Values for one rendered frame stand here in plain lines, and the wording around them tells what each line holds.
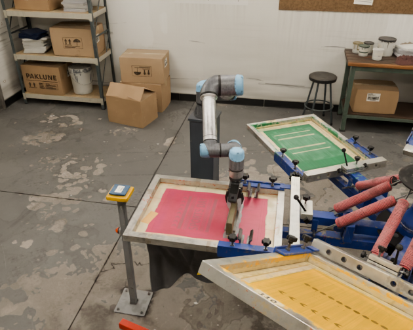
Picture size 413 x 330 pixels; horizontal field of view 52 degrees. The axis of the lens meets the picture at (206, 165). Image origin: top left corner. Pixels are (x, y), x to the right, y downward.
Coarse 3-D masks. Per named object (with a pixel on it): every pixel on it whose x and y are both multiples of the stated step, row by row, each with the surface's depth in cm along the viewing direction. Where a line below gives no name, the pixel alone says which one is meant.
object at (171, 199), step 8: (168, 192) 252; (176, 192) 252; (184, 192) 252; (192, 192) 252; (200, 192) 252; (208, 192) 252; (168, 200) 245; (176, 200) 245; (224, 200) 245; (248, 200) 245; (256, 200) 245; (264, 200) 245; (160, 208) 238; (168, 208) 238; (176, 208) 238; (216, 208) 238; (224, 208) 238; (248, 208) 238; (256, 208) 238; (264, 208) 238; (248, 216) 232; (256, 216) 232; (264, 216) 232
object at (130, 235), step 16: (160, 176) 260; (176, 176) 260; (272, 192) 249; (144, 208) 234; (128, 224) 221; (128, 240) 215; (144, 240) 213; (160, 240) 211; (176, 240) 210; (192, 240) 210
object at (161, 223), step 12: (156, 216) 232; (168, 216) 232; (216, 216) 232; (156, 228) 224; (168, 228) 224; (216, 228) 224; (252, 228) 224; (264, 228) 224; (228, 240) 215; (252, 240) 215
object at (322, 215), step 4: (316, 212) 221; (320, 212) 221; (324, 212) 221; (328, 212) 221; (332, 212) 221; (316, 216) 218; (320, 216) 218; (324, 216) 218; (328, 216) 218; (332, 216) 218; (300, 220) 221; (320, 220) 218; (324, 220) 218; (328, 220) 217; (332, 220) 217; (320, 224) 220; (324, 224) 219; (328, 224) 219; (332, 224) 218
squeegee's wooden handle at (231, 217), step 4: (232, 204) 224; (236, 204) 225; (232, 208) 221; (236, 208) 225; (232, 212) 218; (236, 212) 228; (228, 216) 216; (232, 216) 215; (228, 220) 212; (232, 220) 213; (228, 224) 211; (232, 224) 211; (228, 228) 212; (232, 228) 213; (228, 232) 213
